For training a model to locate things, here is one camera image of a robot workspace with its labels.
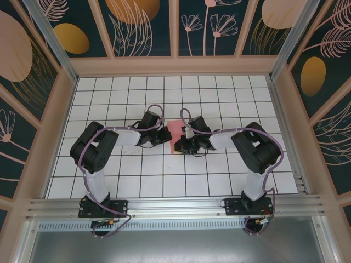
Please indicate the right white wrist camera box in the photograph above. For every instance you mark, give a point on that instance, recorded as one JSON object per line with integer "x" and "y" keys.
{"x": 187, "y": 132}

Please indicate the aluminium side rail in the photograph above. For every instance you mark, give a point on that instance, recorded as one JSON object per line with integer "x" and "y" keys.
{"x": 285, "y": 131}

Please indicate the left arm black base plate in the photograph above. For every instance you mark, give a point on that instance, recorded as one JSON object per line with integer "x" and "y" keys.
{"x": 120, "y": 205}

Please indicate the grey metal sheet panel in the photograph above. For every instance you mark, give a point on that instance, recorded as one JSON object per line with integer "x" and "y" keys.
{"x": 175, "y": 246}

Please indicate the long aluminium mounting rail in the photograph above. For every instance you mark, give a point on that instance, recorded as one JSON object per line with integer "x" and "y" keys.
{"x": 175, "y": 205}

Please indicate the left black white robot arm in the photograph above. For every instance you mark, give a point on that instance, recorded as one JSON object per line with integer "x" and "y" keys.
{"x": 93, "y": 148}

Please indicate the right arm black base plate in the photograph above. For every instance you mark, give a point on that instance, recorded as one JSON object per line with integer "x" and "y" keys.
{"x": 233, "y": 206}

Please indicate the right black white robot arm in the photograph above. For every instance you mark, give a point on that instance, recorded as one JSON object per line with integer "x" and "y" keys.
{"x": 255, "y": 145}

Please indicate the aluminium frame post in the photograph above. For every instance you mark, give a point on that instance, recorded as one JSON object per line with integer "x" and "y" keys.
{"x": 294, "y": 41}
{"x": 53, "y": 46}

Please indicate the pink square paper sheet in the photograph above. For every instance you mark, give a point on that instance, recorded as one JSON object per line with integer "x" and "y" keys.
{"x": 175, "y": 128}

